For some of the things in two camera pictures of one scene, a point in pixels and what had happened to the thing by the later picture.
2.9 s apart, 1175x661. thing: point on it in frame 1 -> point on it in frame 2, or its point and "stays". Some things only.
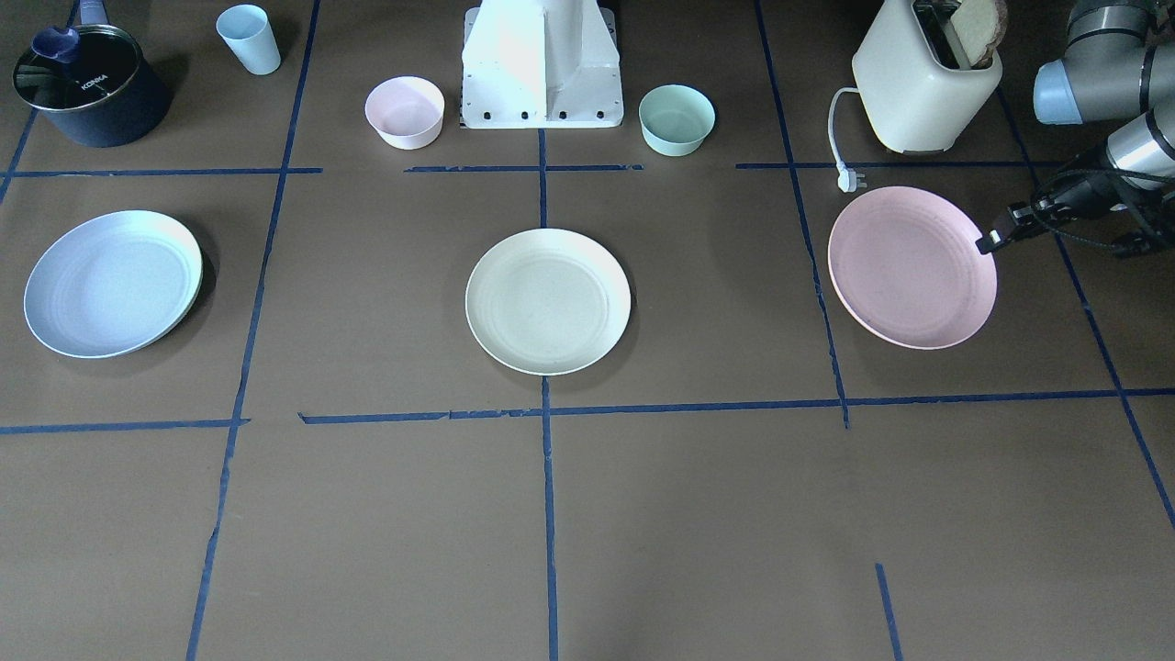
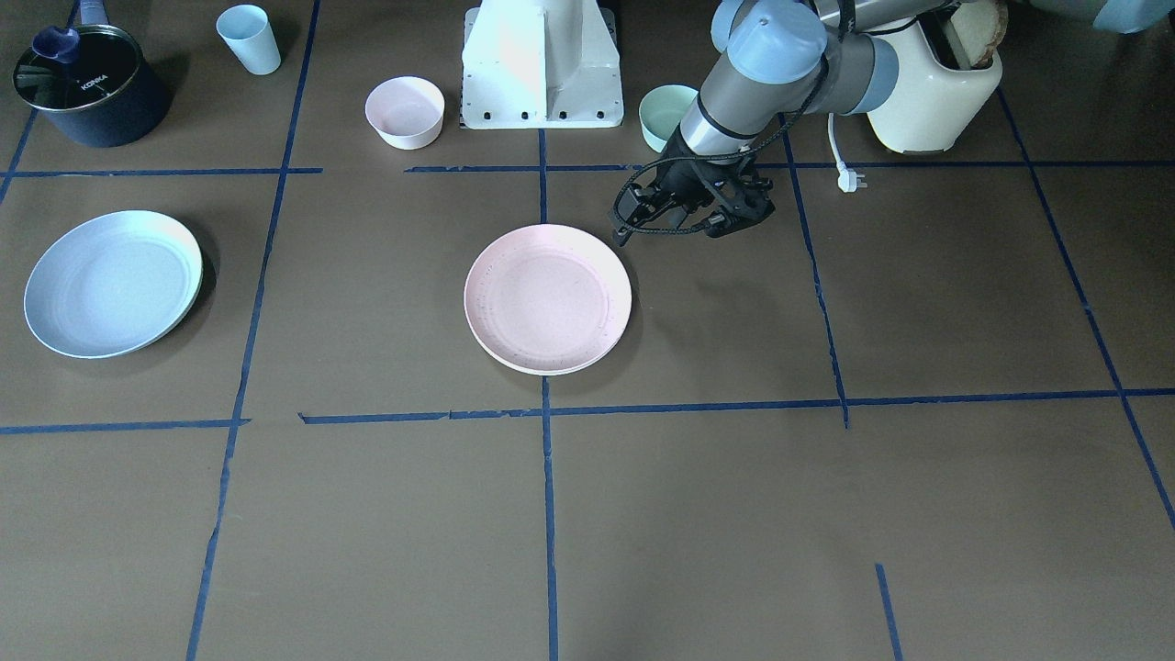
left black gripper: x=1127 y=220 -> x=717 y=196
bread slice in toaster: x=980 y=26 stays
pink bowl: x=407 y=112 stays
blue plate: x=113 y=284 stays
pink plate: x=905 y=262 -> x=547 y=300
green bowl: x=675 y=118 stays
